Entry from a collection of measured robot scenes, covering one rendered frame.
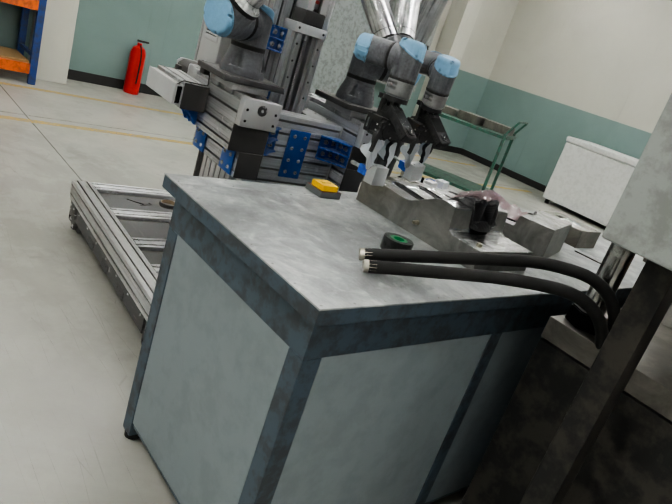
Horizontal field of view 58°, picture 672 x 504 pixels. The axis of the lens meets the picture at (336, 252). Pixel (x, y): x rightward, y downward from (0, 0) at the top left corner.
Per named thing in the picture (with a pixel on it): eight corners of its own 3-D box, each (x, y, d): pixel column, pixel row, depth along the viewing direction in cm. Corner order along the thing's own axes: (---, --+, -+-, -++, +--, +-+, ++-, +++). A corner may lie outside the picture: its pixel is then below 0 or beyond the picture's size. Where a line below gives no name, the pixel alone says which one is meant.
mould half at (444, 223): (355, 199, 195) (369, 159, 191) (409, 204, 213) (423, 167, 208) (472, 271, 162) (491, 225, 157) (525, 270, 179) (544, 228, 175)
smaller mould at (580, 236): (531, 226, 244) (539, 209, 242) (551, 227, 254) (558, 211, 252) (574, 248, 231) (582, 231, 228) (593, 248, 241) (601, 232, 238)
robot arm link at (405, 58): (405, 37, 169) (433, 46, 166) (392, 77, 173) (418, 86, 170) (395, 33, 162) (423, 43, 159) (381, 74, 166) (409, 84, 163)
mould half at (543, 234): (408, 200, 217) (419, 171, 214) (437, 197, 239) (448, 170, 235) (540, 261, 195) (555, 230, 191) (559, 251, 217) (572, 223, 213)
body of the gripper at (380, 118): (379, 134, 179) (393, 94, 175) (399, 144, 173) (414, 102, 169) (361, 131, 174) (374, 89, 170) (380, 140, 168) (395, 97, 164)
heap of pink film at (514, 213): (446, 197, 213) (455, 176, 210) (465, 195, 228) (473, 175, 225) (515, 228, 201) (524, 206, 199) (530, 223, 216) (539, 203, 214)
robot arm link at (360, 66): (344, 70, 237) (355, 34, 233) (376, 80, 240) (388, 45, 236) (350, 73, 226) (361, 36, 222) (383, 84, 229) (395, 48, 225)
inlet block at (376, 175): (343, 169, 181) (348, 151, 180) (355, 170, 185) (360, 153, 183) (371, 185, 172) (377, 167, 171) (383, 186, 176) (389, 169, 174)
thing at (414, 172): (385, 162, 209) (390, 148, 206) (395, 162, 212) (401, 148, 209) (409, 181, 201) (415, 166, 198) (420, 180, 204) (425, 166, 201)
